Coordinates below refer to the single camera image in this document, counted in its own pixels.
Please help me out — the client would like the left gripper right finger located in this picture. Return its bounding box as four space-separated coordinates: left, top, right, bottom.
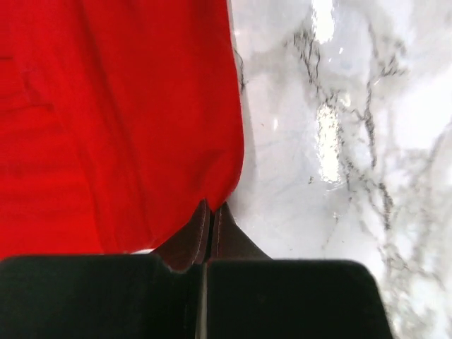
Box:
206 205 392 338

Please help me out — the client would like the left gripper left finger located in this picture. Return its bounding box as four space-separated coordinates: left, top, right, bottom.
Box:
1 202 210 338

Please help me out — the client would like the red t shirt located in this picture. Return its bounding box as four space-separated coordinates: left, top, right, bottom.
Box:
1 1 244 258

